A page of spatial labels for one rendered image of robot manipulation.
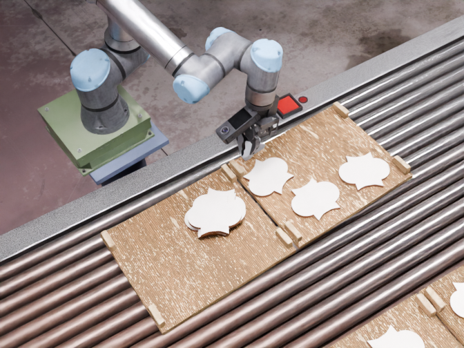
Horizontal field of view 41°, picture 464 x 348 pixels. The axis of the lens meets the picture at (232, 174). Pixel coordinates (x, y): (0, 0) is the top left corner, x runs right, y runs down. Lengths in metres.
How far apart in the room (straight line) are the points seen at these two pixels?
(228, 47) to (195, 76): 0.12
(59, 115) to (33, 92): 1.59
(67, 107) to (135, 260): 0.61
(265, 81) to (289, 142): 0.43
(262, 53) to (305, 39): 2.24
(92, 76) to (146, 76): 1.74
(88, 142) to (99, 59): 0.27
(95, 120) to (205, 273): 0.60
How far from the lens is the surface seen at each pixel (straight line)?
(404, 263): 1.71
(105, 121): 1.92
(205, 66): 1.47
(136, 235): 1.74
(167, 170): 1.88
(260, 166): 1.82
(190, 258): 1.67
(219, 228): 1.66
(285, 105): 2.01
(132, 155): 2.00
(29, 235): 1.85
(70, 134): 1.99
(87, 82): 1.82
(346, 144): 1.90
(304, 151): 1.87
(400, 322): 1.61
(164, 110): 3.33
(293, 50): 3.61
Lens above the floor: 2.37
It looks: 52 degrees down
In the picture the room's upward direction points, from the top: 5 degrees counter-clockwise
